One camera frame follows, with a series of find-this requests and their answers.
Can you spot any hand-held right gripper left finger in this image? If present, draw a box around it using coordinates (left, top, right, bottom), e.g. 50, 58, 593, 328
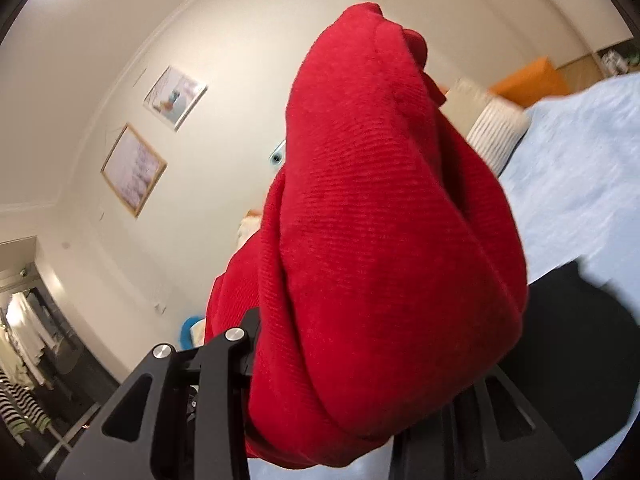
55, 308, 261, 480

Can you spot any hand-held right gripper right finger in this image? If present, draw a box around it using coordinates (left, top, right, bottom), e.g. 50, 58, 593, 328
390, 365, 583, 480

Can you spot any red knit sweater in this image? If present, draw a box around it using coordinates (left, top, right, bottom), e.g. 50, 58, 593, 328
204, 2, 530, 470

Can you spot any blue plush toy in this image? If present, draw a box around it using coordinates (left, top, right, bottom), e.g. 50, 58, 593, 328
179, 316, 207, 351

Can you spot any black cloth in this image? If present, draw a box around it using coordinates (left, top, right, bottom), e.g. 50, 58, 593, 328
500, 260, 640, 461

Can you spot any white hanging garment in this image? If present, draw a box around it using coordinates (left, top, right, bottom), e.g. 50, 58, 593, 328
2, 292, 49, 362

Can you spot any black white striped garment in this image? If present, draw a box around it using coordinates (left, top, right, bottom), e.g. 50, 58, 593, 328
0, 367, 51, 442

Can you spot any light blue bed blanket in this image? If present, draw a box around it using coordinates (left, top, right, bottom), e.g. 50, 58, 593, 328
247, 72, 640, 480

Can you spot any white ribbed pillow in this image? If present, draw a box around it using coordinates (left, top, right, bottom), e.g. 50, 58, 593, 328
442, 77, 531, 177

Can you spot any orange upholstered headboard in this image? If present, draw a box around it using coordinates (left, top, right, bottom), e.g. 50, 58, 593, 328
489, 56, 572, 109

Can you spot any wooden framed wall picture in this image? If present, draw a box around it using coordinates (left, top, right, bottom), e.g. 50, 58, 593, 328
100, 123, 168, 219

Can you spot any white framed wall picture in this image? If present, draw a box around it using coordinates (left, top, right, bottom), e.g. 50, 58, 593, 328
143, 65, 208, 132

